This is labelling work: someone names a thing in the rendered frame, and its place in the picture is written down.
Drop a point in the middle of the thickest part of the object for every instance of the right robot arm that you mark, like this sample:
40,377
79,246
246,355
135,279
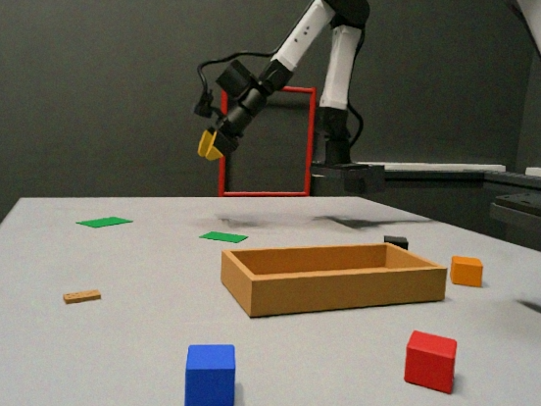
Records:
331,116

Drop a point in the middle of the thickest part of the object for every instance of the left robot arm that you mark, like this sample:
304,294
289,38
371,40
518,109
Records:
529,203

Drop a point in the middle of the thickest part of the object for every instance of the green flat card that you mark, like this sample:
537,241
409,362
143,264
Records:
235,238

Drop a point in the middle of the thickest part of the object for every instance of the orange block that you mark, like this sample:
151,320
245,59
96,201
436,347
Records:
466,271

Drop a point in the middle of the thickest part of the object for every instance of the red block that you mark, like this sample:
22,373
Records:
430,361

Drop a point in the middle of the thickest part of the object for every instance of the wooden tray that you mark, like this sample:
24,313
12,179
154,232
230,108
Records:
407,278

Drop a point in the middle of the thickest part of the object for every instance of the blue block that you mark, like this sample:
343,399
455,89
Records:
210,375

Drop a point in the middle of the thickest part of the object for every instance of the green flat panel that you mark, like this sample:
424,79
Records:
105,222

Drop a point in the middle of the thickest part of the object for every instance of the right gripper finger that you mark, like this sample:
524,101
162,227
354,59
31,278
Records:
205,143
213,153

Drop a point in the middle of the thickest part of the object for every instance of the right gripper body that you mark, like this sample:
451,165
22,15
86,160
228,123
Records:
229,129

